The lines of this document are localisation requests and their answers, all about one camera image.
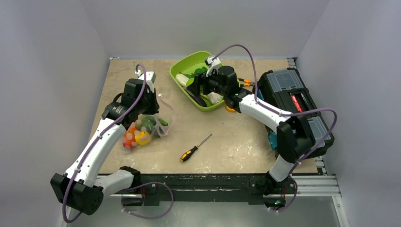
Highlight green mango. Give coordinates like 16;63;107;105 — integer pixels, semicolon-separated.
135;115;156;133

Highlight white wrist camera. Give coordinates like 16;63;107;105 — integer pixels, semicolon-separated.
205;55;222;77
135;70;157;93

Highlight green cucumber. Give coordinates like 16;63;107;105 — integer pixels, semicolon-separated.
155;118;169;127

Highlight green plastic tray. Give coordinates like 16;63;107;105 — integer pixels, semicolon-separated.
170;51;241;112

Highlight aluminium frame rail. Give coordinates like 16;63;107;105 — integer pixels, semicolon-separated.
64;174;342;198

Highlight yellow black screwdriver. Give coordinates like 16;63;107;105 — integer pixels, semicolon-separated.
180;134;212;162

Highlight orange handled pliers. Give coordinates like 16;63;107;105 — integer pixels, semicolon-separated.
238;78;255;87

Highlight black toolbox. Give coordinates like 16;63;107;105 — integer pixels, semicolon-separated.
257;68;335;159

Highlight yellow tape measure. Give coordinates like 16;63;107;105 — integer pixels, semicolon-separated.
225;105;236;113

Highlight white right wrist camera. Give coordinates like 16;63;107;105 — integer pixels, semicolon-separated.
205;55;222;77

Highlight purple eggplant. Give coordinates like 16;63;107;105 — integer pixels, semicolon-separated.
188;93;207;107

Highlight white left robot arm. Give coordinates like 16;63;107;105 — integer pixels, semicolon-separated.
51;76;159;223

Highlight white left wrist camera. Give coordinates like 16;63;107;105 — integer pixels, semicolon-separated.
135;70;157;93

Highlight red bell pepper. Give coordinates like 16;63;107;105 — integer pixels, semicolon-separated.
122;132;138;149

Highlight green bok choy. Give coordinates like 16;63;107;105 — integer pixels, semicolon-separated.
186;67;223;105

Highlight green apple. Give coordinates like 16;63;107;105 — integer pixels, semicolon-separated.
186;78;194;87

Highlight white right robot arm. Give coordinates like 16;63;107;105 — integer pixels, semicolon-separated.
187;66;316;195

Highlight orange persimmon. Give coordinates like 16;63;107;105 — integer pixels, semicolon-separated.
127;122;137;134

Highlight clear zip bag pink dots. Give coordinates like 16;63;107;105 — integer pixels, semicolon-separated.
122;94;177;150

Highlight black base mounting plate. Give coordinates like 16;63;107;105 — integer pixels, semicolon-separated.
117;173;296;207

